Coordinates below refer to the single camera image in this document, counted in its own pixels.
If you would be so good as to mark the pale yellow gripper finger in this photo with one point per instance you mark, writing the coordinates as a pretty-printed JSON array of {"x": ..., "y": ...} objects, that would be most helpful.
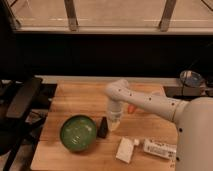
[{"x": 113, "y": 125}]

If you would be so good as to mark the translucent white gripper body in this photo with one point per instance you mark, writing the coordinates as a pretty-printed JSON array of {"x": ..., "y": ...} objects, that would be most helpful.
[{"x": 114, "y": 110}]

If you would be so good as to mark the black eraser block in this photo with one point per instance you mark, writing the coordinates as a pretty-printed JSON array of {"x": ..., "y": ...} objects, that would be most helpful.
[{"x": 103, "y": 128}]

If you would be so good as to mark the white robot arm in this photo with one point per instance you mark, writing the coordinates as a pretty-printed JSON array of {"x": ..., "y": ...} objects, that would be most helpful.
[{"x": 193, "y": 120}]

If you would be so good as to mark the orange carrot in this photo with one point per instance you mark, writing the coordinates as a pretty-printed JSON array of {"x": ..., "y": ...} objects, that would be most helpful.
[{"x": 131, "y": 109}]

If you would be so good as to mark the white box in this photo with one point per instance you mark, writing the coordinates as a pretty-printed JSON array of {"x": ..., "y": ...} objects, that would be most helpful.
[{"x": 126, "y": 148}]

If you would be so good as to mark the green bowl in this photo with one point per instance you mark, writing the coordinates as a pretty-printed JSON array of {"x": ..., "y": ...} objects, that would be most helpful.
[{"x": 78, "y": 133}]

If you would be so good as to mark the white labelled tube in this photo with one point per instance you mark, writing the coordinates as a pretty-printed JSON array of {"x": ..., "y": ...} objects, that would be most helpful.
[{"x": 160, "y": 149}]

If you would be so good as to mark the round metal dish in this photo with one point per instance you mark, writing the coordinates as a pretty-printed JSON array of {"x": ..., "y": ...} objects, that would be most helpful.
[{"x": 191, "y": 78}]

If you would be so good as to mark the black office chair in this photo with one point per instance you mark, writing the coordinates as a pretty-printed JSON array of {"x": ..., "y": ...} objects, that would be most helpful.
[{"x": 14, "y": 129}]

